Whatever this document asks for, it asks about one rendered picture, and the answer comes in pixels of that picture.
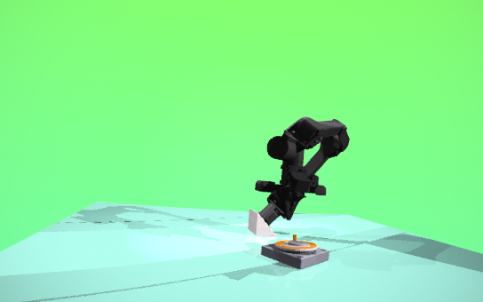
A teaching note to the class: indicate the orange round plate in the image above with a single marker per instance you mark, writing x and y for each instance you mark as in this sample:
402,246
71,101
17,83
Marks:
308,246

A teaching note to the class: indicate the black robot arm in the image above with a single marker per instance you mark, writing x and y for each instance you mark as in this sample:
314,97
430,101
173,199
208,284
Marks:
305,133

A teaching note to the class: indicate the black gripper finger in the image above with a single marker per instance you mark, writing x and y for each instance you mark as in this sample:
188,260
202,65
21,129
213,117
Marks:
294,200
285,200

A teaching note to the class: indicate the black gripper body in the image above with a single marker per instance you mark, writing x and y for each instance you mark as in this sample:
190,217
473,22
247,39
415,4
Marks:
269,186

